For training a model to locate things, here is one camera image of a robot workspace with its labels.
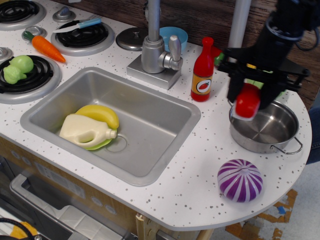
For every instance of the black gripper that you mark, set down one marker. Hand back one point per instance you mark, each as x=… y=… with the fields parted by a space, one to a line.
x=277 y=75

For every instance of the red toy ketchup bottle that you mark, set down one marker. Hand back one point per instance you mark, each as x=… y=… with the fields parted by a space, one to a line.
x=203 y=72

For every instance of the silver toy faucet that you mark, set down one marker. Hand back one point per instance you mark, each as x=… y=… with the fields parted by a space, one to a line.
x=155 y=65

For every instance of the steel pot lid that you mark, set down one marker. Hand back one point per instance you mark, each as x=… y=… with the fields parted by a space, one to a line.
x=132 y=39

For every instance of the orange toy carrot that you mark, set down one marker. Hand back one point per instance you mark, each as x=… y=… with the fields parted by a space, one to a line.
x=43 y=46

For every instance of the yellow toy corn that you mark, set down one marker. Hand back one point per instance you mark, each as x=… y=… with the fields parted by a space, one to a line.
x=251 y=66

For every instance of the green toy pear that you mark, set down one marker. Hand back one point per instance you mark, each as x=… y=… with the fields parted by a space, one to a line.
x=18 y=69

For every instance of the back left stove burner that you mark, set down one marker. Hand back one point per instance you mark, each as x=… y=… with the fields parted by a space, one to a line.
x=20 y=14

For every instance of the blue handled toy knife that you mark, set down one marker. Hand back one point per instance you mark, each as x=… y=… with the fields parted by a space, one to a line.
x=79 y=25

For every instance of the red toy chili pepper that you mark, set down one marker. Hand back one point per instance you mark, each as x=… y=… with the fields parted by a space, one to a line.
x=217 y=55

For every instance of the red toy sushi piece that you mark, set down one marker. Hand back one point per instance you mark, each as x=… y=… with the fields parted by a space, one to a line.
x=247 y=103

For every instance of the right stove burner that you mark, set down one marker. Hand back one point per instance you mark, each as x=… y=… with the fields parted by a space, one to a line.
x=86 y=41

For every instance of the small steel pan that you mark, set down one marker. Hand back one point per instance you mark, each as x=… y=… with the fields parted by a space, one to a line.
x=273 y=129

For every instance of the silver stove knob left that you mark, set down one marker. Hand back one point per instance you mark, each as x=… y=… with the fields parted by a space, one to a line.
x=5 y=54

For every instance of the green toy cabbage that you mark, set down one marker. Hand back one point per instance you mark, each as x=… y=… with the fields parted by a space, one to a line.
x=260 y=85

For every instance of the stove burner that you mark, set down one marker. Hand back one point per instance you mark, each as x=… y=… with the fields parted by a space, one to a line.
x=20 y=14
x=40 y=81
x=86 y=41

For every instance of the yellow toy banana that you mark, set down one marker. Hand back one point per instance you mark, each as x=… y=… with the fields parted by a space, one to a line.
x=100 y=113

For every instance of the yellow toy on floor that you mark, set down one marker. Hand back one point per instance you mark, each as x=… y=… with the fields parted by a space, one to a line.
x=18 y=233

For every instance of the light green toy plate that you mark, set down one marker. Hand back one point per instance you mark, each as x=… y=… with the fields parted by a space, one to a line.
x=101 y=139

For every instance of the front left stove burner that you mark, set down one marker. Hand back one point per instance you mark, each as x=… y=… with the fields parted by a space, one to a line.
x=40 y=81

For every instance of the purple striped toy onion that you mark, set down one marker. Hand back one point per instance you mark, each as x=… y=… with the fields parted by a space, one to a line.
x=239 y=180

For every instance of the grey support pole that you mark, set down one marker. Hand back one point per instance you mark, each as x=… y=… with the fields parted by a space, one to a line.
x=239 y=23

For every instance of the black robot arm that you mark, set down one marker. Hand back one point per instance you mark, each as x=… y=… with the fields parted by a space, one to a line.
x=286 y=26

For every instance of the silver stove knob back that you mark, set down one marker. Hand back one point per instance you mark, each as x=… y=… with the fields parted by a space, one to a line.
x=64 y=15

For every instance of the silver stove knob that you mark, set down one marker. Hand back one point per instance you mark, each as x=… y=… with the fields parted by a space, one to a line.
x=64 y=15
x=35 y=31
x=5 y=54

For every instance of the cream toy detergent jug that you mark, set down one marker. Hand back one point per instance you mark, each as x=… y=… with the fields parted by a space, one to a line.
x=79 y=129

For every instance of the silver toy sink basin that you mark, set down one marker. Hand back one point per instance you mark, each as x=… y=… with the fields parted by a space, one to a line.
x=152 y=125

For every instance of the toy oven door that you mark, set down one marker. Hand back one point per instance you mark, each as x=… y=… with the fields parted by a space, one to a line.
x=56 y=207

